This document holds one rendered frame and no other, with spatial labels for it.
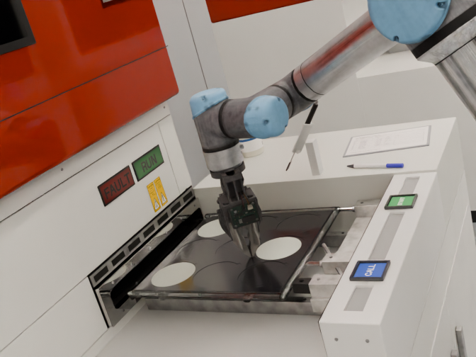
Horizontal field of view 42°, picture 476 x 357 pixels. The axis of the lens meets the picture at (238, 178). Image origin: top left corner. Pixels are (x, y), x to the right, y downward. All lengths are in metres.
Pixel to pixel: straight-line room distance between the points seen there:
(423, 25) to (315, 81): 0.35
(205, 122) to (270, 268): 0.32
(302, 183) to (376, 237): 0.38
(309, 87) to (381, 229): 0.29
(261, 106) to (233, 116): 0.06
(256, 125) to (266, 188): 0.45
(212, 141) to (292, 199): 0.40
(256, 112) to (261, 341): 0.43
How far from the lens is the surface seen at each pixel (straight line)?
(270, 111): 1.09
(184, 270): 1.35
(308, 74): 1.15
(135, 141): 1.45
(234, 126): 1.12
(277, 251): 1.31
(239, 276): 1.26
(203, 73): 4.67
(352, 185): 1.45
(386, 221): 1.21
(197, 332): 1.28
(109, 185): 1.36
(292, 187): 1.50
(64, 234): 1.26
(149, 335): 1.33
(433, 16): 0.84
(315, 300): 1.16
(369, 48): 1.08
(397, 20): 0.87
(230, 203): 1.20
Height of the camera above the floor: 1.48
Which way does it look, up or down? 19 degrees down
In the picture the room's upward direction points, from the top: 16 degrees counter-clockwise
